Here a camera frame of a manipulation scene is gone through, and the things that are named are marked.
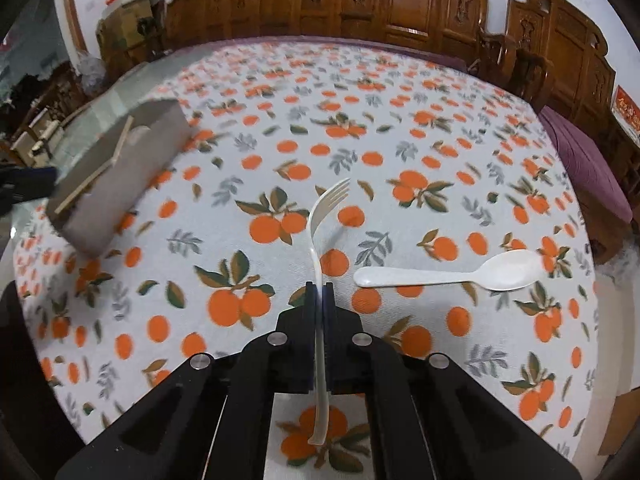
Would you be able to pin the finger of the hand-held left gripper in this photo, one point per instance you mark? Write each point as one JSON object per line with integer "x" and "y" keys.
{"x": 30, "y": 177}

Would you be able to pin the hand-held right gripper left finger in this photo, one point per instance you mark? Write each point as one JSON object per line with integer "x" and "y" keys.
{"x": 311, "y": 305}

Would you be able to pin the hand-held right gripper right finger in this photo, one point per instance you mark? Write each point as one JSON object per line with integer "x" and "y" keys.
{"x": 330, "y": 305}

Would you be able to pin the beige chopstick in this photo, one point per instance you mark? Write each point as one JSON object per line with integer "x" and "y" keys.
{"x": 85, "y": 187}
{"x": 122, "y": 140}

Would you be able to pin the white plastic fork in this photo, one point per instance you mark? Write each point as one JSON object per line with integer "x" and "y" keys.
{"x": 316, "y": 230}

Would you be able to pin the grey utensil box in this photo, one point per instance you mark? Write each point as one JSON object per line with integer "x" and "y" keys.
{"x": 115, "y": 210}

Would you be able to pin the white plastic ladle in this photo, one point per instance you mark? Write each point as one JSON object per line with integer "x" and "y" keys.
{"x": 139, "y": 133}

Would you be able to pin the white plastic spoon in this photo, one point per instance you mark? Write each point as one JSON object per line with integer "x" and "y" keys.
{"x": 510, "y": 270}

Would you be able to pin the cluttered wooden furniture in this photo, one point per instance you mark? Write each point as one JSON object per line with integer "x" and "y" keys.
{"x": 40, "y": 105}

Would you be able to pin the orange print tablecloth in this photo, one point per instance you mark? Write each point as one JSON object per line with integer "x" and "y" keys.
{"x": 350, "y": 135}

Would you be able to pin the stacked cardboard boxes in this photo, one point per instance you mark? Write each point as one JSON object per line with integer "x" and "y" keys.
{"x": 130, "y": 15}

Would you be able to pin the wooden chair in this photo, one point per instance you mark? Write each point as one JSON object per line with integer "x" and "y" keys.
{"x": 510, "y": 70}

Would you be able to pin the carved wooden bench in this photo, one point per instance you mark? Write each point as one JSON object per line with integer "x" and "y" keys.
{"x": 570, "y": 50}
{"x": 350, "y": 0}

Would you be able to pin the brown cardboard sheet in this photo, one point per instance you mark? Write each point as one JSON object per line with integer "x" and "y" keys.
{"x": 622, "y": 425}

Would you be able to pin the red box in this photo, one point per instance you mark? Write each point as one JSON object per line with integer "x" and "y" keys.
{"x": 627, "y": 115}

